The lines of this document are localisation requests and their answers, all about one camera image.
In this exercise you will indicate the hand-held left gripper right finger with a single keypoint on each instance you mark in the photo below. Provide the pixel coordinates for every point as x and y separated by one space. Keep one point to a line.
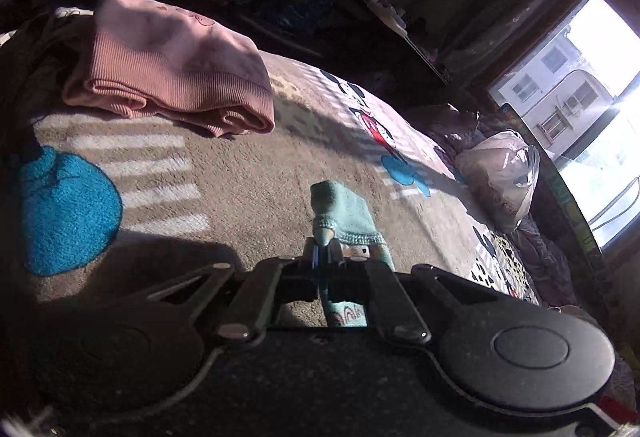
346 287

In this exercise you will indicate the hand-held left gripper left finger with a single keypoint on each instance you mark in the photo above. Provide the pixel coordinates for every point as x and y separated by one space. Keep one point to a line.
315 263

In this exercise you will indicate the teal knitted garment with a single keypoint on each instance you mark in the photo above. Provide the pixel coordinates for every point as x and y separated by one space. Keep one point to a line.
345 209

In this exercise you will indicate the printed cartoon blanket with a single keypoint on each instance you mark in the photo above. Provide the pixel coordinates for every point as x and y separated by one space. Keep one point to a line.
240 177

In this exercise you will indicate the translucent plastic bag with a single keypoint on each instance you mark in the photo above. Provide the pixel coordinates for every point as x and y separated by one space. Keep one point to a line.
495 167

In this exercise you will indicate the pink folded sweater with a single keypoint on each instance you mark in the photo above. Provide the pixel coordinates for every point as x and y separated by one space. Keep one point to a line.
170 52

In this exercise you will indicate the window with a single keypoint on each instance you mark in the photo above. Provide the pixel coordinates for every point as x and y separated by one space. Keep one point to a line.
590 107

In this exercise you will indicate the dark curtain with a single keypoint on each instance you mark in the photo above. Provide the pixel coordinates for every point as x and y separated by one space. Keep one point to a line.
520 2

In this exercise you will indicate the dark cloth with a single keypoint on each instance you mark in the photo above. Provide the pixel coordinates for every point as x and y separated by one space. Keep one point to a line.
30 62

